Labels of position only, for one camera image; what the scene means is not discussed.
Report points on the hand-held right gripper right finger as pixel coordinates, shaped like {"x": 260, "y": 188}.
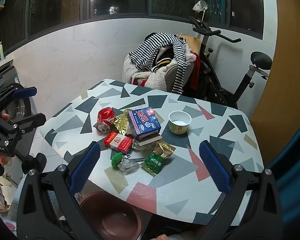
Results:
{"x": 215, "y": 166}

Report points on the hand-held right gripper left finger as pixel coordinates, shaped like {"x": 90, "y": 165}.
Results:
{"x": 85, "y": 166}

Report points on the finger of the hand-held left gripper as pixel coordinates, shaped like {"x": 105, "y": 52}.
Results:
{"x": 32, "y": 121}
{"x": 25, "y": 92}

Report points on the small green packet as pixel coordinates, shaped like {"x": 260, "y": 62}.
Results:
{"x": 116, "y": 160}

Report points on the clear plastic wrapper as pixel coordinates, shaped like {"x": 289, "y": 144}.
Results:
{"x": 127, "y": 166}

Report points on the crushed red soda can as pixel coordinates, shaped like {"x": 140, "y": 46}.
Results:
{"x": 106, "y": 118}

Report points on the gold tea packet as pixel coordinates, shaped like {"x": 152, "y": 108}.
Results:
{"x": 165, "y": 147}

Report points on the brown trash bin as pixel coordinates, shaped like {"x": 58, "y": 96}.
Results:
{"x": 110, "y": 220}

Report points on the green tea packet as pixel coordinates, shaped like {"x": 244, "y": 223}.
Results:
{"x": 153, "y": 163}

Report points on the beige box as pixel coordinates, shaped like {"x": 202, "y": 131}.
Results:
{"x": 151, "y": 138}

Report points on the blue cardboard box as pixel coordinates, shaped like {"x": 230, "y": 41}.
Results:
{"x": 142, "y": 123}

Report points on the person's left hand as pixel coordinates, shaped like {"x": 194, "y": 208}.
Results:
{"x": 5, "y": 117}

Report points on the grey washing machine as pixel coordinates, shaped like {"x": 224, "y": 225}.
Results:
{"x": 17, "y": 107}

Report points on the geometric patterned table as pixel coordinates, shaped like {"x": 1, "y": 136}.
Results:
{"x": 180, "y": 180}

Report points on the cream cloth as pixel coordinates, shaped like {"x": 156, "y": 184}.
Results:
{"x": 2, "y": 185}

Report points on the red cigarette box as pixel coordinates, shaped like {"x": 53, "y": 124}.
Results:
{"x": 117, "y": 142}

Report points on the white pump bottle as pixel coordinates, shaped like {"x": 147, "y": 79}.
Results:
{"x": 2, "y": 52}

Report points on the white paper bowl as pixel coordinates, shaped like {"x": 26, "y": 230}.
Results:
{"x": 176, "y": 128}

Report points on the gold foil wrapper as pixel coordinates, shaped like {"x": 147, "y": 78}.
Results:
{"x": 121, "y": 125}

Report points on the red cloth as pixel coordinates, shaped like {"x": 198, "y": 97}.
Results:
{"x": 196, "y": 72}

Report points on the grey upholstered chair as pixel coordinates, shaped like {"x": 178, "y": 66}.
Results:
{"x": 171, "y": 76}

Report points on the black exercise bike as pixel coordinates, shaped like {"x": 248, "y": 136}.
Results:
{"x": 210, "y": 65}

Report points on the wooden door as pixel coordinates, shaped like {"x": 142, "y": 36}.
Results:
{"x": 285, "y": 67}

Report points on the black jacket with striped cuff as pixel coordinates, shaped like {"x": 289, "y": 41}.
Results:
{"x": 162, "y": 55}

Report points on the tan wooden board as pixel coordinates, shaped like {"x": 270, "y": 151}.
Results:
{"x": 192, "y": 43}

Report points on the white cloth rag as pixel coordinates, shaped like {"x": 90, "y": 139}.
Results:
{"x": 201, "y": 6}

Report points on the dark window with black frame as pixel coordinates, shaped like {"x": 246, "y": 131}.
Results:
{"x": 57, "y": 5}

